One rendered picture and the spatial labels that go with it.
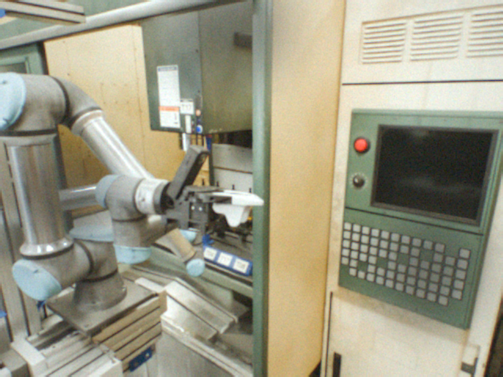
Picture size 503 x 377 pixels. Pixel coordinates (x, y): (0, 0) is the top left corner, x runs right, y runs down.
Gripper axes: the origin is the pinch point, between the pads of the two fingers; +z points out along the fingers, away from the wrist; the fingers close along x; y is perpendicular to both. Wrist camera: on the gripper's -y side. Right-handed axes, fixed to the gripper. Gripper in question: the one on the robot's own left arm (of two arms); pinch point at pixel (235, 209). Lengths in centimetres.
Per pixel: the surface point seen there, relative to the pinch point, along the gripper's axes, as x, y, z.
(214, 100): -15, -55, 5
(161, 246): -48, 30, -14
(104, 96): -148, -55, 21
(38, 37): -63, -83, -54
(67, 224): -73, 8, -53
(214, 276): -1.8, 33.4, -15.8
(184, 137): -45, -33, 8
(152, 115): -55, -46, -4
